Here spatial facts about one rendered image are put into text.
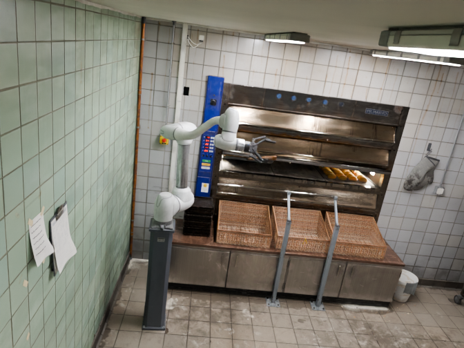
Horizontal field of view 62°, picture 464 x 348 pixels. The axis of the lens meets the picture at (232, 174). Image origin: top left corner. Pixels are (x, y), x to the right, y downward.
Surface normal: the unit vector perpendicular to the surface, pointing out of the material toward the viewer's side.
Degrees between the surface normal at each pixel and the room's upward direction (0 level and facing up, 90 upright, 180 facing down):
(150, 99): 90
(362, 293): 90
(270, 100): 90
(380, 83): 90
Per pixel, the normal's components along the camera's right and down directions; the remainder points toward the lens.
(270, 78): 0.04, 0.33
